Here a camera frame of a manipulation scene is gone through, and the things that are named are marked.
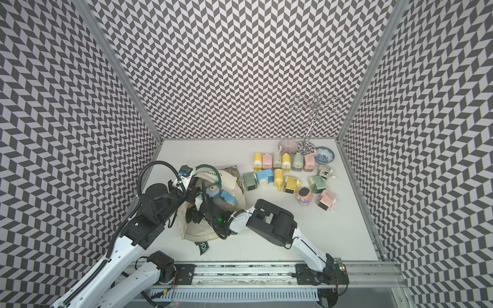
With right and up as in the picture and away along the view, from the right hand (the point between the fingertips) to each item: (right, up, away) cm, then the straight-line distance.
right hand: (189, 204), depth 87 cm
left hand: (+8, +14, -14) cm, 22 cm away
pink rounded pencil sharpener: (+36, +19, +13) cm, 43 cm away
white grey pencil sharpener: (+67, +14, +12) cm, 70 cm away
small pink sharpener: (+64, +1, +1) cm, 64 cm away
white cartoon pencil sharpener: (+42, +20, +13) cm, 48 cm away
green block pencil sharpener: (+61, +8, +7) cm, 62 cm away
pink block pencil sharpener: (+59, +19, +12) cm, 63 cm away
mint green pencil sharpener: (+52, +19, +12) cm, 57 cm away
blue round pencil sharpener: (+35, +12, +8) cm, 38 cm away
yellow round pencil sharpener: (+46, +18, +12) cm, 51 cm away
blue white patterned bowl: (+69, +22, +22) cm, 76 cm away
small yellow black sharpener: (+48, +8, +7) cm, 49 cm away
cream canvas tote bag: (+4, 0, -12) cm, 12 cm away
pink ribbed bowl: (+49, +28, +25) cm, 62 cm away
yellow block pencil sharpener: (+31, +19, +12) cm, 39 cm away
